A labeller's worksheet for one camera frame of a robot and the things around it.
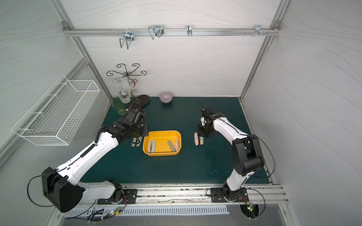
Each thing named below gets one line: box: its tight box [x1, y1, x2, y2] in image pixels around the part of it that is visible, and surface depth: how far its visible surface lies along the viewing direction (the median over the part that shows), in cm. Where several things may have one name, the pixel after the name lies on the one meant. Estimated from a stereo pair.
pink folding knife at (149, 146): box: [147, 140, 153, 154], surface depth 94 cm
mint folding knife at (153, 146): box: [150, 139, 156, 154], surface depth 93 cm
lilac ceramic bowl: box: [158, 90, 173, 104], surface depth 117 cm
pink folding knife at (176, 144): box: [174, 137, 180, 152], surface depth 95 cm
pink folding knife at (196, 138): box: [194, 132, 199, 146], surface depth 97 cm
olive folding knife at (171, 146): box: [167, 140, 177, 153], surface depth 95 cm
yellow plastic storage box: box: [142, 130, 182, 157], surface depth 95 cm
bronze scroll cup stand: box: [106, 63, 148, 100], surface depth 95 cm
